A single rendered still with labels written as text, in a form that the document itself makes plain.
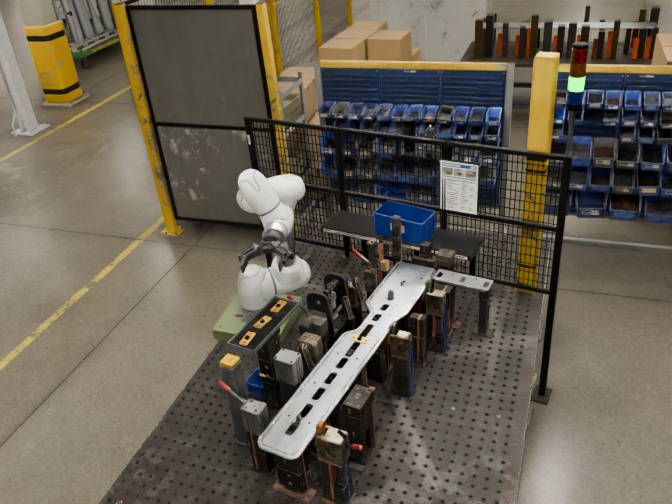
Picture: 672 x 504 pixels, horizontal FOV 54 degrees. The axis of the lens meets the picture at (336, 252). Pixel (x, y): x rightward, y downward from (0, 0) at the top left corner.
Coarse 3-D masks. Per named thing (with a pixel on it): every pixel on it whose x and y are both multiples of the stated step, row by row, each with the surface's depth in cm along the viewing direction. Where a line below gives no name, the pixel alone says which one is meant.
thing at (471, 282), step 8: (448, 272) 339; (456, 272) 338; (440, 280) 334; (448, 280) 333; (456, 280) 332; (472, 280) 331; (480, 280) 331; (488, 280) 330; (472, 288) 326; (480, 288) 325; (488, 288) 325
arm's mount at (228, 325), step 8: (280, 296) 372; (296, 296) 371; (232, 304) 369; (240, 304) 368; (224, 312) 364; (232, 312) 363; (296, 312) 365; (224, 320) 358; (232, 320) 358; (240, 320) 357; (288, 320) 355; (216, 328) 354; (224, 328) 353; (232, 328) 353; (240, 328) 352; (280, 328) 350; (288, 328) 356; (216, 336) 355; (224, 336) 353; (232, 336) 351; (280, 336) 347
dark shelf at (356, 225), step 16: (336, 224) 385; (352, 224) 383; (368, 224) 382; (368, 240) 372; (384, 240) 366; (432, 240) 361; (448, 240) 360; (464, 240) 358; (480, 240) 357; (464, 256) 346
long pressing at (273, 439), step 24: (408, 264) 348; (384, 288) 332; (408, 288) 330; (384, 312) 315; (408, 312) 314; (384, 336) 300; (336, 360) 288; (360, 360) 287; (312, 384) 277; (336, 384) 276; (288, 408) 266; (312, 408) 265; (264, 432) 256; (312, 432) 255; (288, 456) 246
